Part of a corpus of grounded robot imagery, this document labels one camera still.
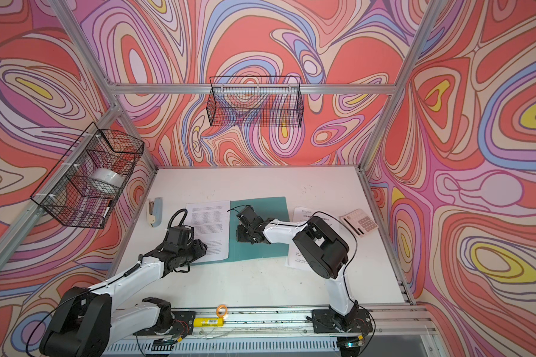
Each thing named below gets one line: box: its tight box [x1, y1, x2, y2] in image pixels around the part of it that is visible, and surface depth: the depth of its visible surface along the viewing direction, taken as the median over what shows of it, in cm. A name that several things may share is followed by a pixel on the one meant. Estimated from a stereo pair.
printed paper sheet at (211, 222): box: [183, 200, 231, 264], surface depth 100 cm
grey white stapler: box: [146, 197, 164, 228], surface depth 101 cm
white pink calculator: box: [339, 208, 379, 238], surface depth 98 cm
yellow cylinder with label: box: [193, 317, 225, 328], surface depth 74 cm
